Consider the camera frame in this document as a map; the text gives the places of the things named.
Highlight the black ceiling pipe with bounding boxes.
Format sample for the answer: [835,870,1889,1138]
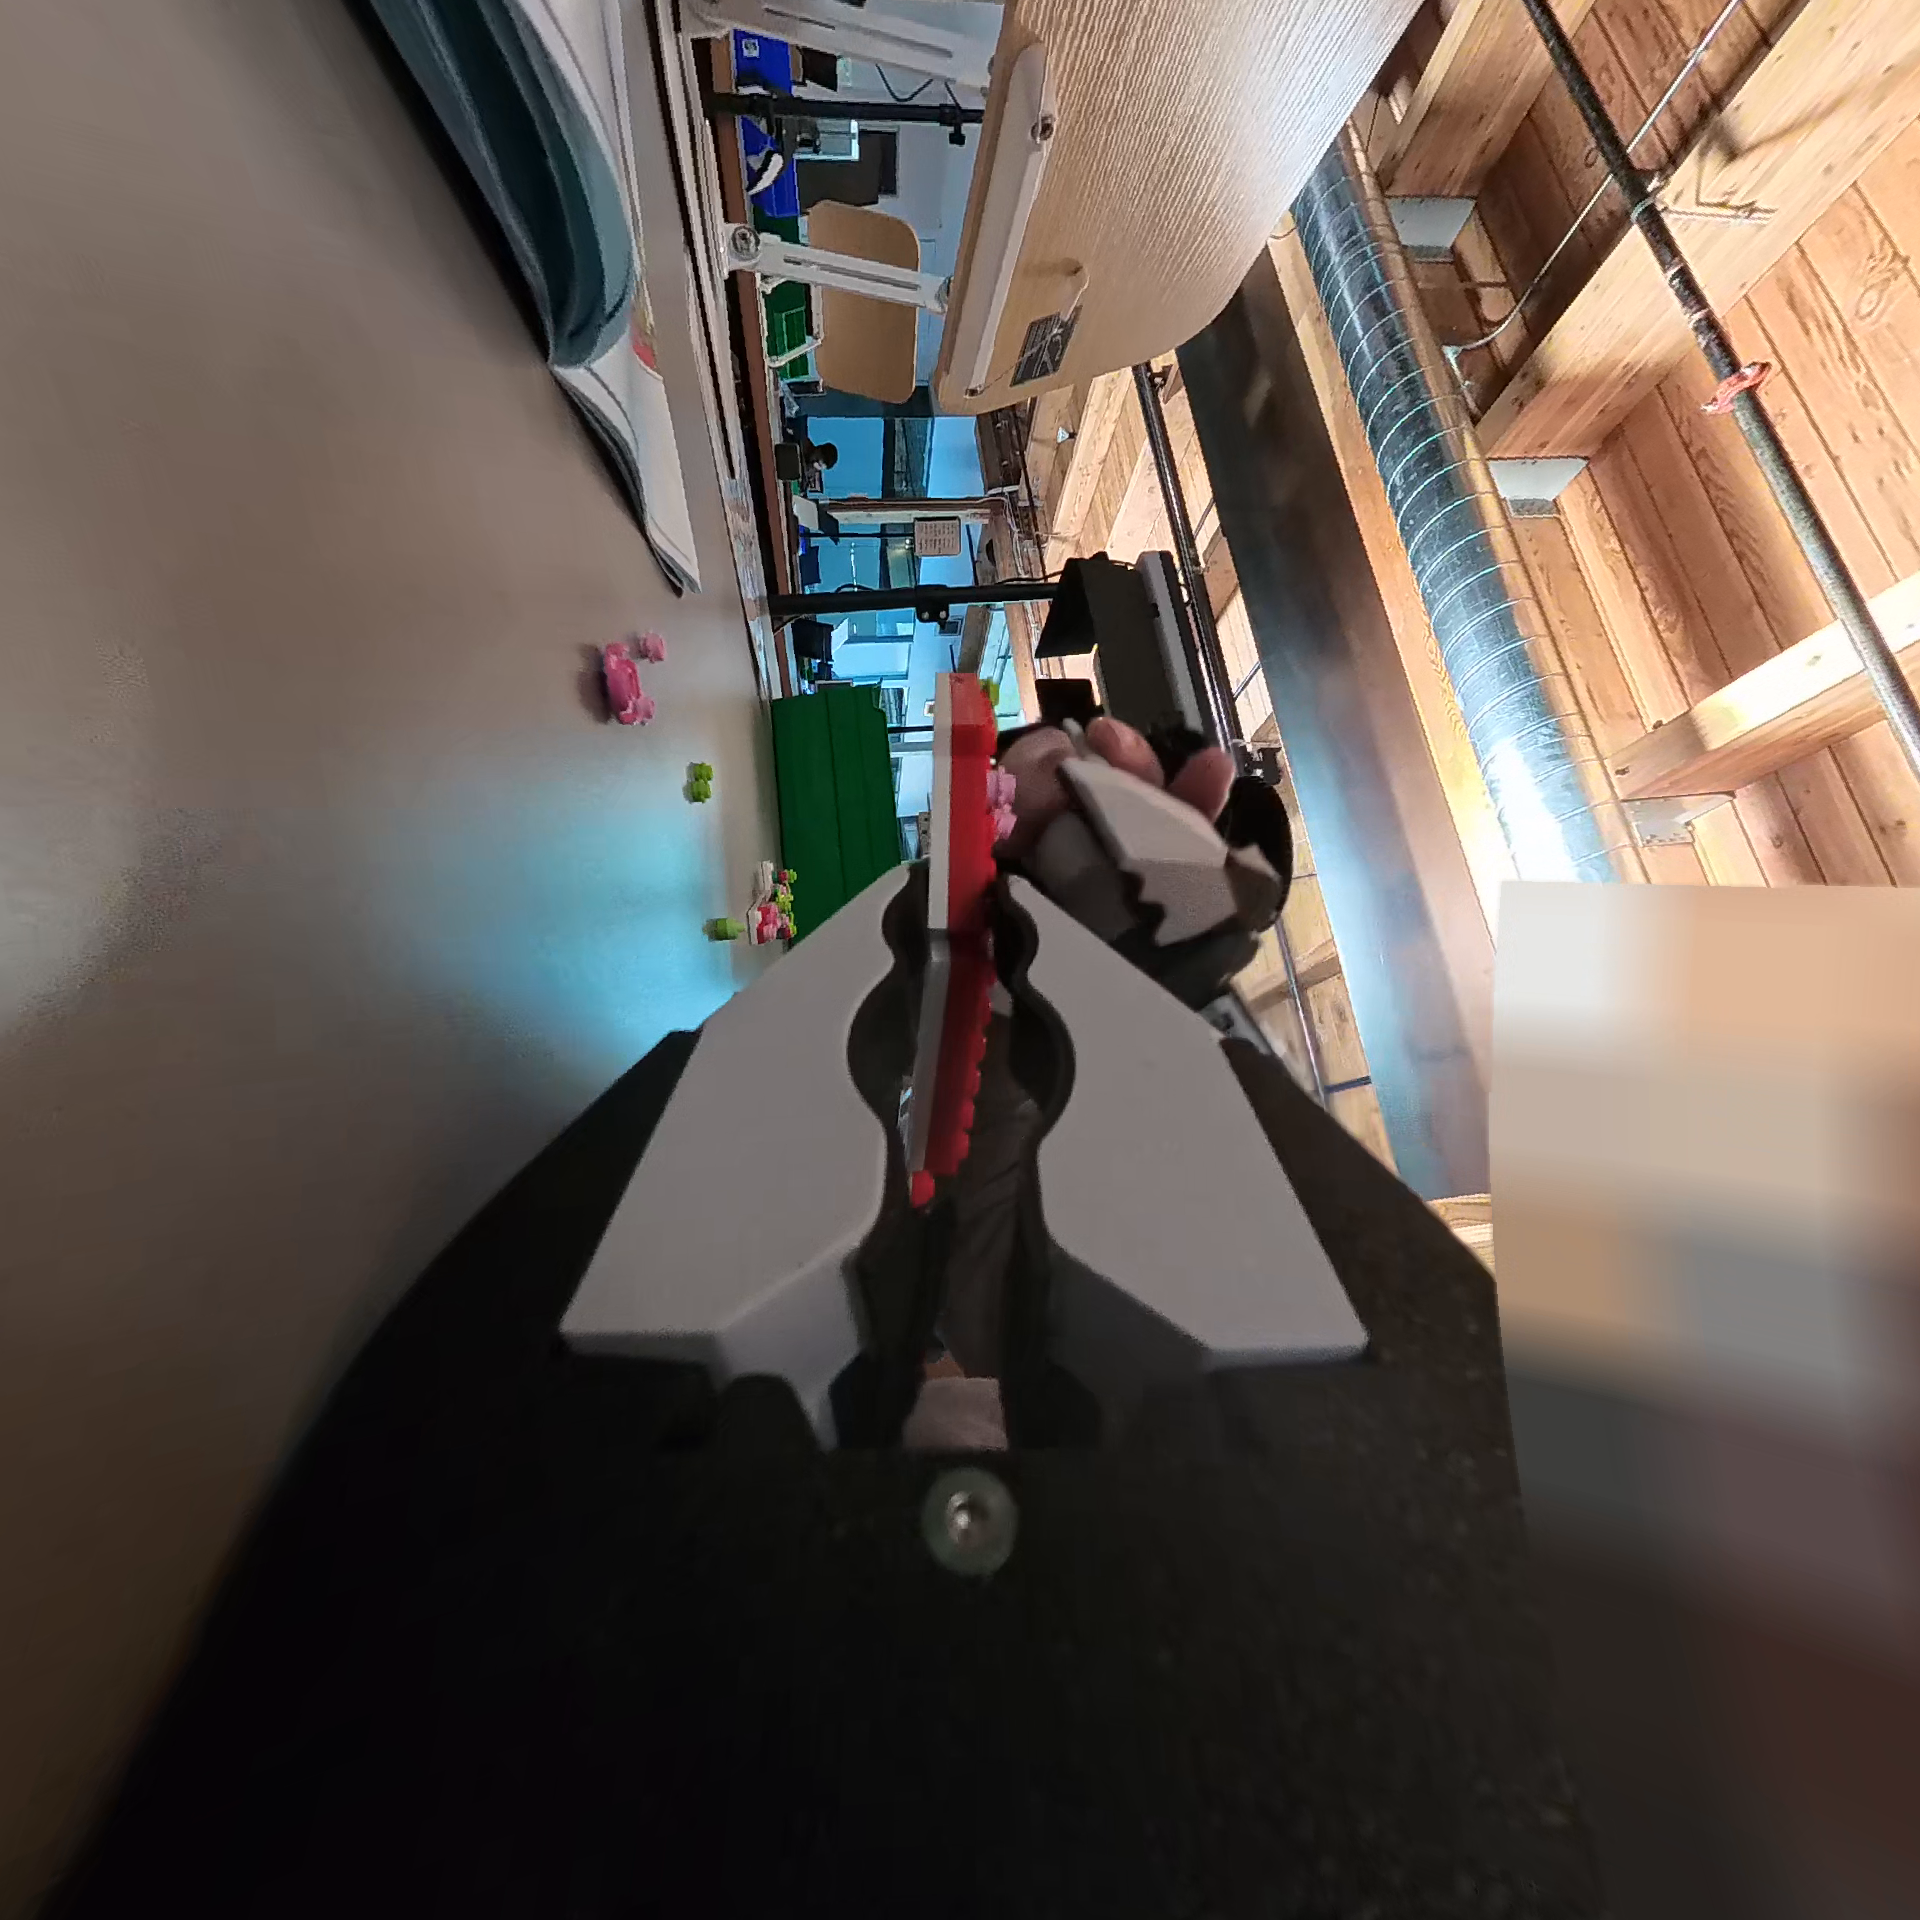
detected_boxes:
[1523,0,1920,781]

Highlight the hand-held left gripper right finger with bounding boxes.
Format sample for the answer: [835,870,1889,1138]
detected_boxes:
[991,874,1369,1442]

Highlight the small wooden book stand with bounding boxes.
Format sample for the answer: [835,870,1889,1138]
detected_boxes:
[729,202,953,405]

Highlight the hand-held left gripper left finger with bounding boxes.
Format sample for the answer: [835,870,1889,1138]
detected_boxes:
[558,867,916,1450]

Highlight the person's right hand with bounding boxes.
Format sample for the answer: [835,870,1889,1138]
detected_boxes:
[991,718,1242,863]

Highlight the black monitor stand pole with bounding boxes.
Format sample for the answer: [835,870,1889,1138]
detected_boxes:
[769,582,1059,619]

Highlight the red lego heart frame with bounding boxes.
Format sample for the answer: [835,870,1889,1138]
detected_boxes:
[900,669,1003,1212]

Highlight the long spiral ventilation duct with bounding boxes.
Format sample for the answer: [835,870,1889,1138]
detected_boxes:
[1294,141,1623,887]

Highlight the stacked green storage bins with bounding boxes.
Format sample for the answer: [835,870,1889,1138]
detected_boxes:
[769,681,906,943]

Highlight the lego instruction booklet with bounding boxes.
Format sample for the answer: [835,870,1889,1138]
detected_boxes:
[369,0,705,597]

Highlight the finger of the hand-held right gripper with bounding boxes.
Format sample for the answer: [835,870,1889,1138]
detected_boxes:
[1007,815,1126,940]
[1059,749,1270,950]

